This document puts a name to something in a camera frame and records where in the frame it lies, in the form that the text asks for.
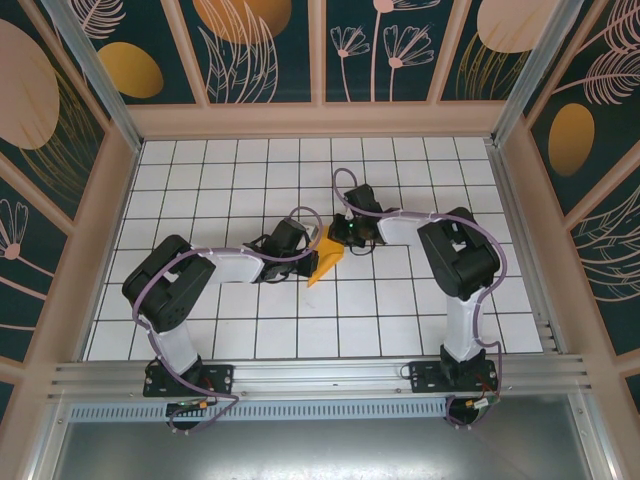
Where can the orange paper sheet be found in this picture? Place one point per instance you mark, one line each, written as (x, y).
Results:
(327, 255)

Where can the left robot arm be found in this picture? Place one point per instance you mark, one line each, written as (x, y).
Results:
(170, 280)

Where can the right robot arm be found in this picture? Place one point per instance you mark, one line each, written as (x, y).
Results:
(460, 250)

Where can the grey metal sheet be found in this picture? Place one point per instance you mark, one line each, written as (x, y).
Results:
(320, 450)

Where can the aluminium mounting rail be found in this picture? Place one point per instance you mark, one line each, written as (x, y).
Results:
(320, 377)

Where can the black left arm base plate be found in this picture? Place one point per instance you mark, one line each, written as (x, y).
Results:
(220, 377)

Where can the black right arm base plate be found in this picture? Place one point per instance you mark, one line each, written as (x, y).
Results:
(425, 377)

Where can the aluminium frame post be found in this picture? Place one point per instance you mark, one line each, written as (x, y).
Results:
(530, 70)
(100, 80)

